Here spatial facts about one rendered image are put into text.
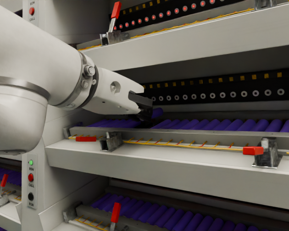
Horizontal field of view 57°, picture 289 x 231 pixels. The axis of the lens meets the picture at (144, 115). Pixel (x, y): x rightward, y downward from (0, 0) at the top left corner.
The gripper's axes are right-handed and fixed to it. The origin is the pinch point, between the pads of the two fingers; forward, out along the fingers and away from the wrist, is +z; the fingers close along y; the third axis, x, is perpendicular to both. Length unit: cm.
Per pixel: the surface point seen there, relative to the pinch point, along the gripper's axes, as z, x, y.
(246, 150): -11.3, 7.5, -23.1
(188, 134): -1.2, 4.3, -11.4
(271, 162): -5.1, 7.9, -24.3
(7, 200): 4, 24, 46
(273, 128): 2.6, 2.3, -23.0
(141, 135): -0.7, 4.7, -2.0
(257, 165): -4.7, 8.4, -22.7
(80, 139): -10.6, 7.5, 2.8
